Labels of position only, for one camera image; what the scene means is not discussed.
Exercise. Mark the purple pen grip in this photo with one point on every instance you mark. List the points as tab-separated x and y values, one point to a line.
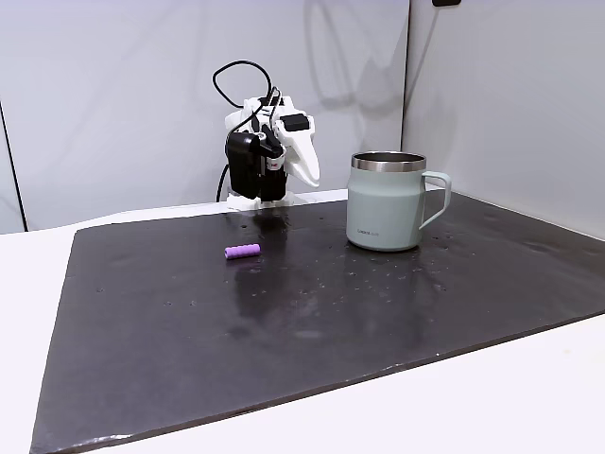
242	251

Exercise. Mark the pale green steel mug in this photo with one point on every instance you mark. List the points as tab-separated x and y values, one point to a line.
383	208

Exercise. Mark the black table mat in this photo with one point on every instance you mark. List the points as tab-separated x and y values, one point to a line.
283	331

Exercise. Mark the black overhead mounted device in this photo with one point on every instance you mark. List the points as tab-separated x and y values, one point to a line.
446	2

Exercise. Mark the black oval camera box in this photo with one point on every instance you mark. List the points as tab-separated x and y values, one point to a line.
294	123

